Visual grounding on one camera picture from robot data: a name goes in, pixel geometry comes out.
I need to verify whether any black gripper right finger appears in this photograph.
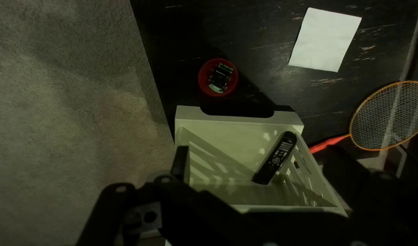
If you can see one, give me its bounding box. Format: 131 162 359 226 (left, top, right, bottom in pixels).
170 147 189 182

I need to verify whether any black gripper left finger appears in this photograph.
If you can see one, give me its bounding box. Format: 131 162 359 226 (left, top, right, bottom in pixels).
77 183 139 246

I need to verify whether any orange red bowl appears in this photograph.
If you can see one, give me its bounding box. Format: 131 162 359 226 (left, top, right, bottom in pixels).
198 58 239 97

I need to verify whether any white wooden shelf unit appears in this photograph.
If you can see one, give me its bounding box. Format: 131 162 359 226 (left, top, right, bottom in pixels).
175 106 348 216

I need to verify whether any black remote control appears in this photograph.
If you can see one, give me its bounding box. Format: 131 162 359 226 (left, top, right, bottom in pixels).
253 131 297 185

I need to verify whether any white paper sheet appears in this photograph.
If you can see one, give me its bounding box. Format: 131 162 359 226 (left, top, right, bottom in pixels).
288 7 362 73

